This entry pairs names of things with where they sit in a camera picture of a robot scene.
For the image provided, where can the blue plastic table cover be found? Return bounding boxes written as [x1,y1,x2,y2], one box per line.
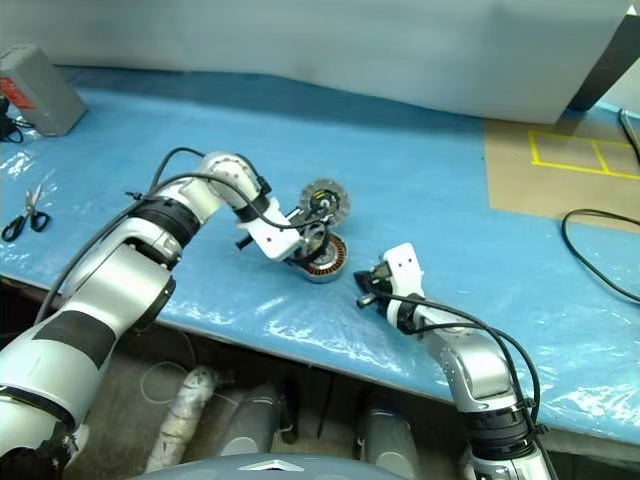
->
[0,67,640,431]

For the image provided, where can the silver motor stator copper windings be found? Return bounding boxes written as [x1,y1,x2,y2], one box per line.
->
[293,232,350,285]

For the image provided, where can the black handled scissors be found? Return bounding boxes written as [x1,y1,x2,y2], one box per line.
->
[1,184,52,244]

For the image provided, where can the finned motor cover circuit board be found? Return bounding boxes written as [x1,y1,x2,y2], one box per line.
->
[298,179,353,227]

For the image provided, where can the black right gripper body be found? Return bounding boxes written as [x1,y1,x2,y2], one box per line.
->
[368,262,399,306]

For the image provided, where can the grey rounded robot leg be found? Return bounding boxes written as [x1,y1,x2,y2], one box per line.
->
[358,395,422,480]
[219,385,284,459]

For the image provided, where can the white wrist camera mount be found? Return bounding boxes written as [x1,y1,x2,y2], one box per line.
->
[239,197,304,262]
[382,242,426,301]

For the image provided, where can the grey robot torso shell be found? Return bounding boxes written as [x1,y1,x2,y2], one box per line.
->
[130,452,402,480]

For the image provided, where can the grey box red label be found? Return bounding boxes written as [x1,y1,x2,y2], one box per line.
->
[0,43,90,138]

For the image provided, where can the thin black rod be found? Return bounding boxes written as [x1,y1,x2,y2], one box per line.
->
[316,372,334,442]

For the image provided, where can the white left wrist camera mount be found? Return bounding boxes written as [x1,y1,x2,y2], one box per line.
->
[239,197,304,262]

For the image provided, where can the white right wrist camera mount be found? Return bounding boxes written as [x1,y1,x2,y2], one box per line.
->
[382,242,426,301]

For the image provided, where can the thin white wire loop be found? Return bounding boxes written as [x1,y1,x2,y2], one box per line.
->
[139,329,197,407]

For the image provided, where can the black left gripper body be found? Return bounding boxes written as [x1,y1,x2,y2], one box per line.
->
[285,208,315,236]

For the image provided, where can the short black tangled cord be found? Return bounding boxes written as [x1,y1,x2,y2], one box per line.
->
[0,94,24,145]

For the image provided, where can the white backdrop board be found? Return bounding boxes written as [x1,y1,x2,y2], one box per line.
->
[0,0,634,125]

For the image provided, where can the brown cardboard sheet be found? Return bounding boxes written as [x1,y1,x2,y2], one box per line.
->
[483,112,640,235]

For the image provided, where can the white wrapped cylinder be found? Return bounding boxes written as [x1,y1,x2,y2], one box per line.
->
[146,366,222,474]

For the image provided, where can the thin black grey cable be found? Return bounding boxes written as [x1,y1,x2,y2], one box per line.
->
[618,107,640,164]

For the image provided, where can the black upright panel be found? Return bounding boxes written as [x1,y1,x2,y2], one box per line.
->
[567,2,640,112]

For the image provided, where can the thick black looped cable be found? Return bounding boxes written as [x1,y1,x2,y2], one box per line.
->
[560,208,640,304]

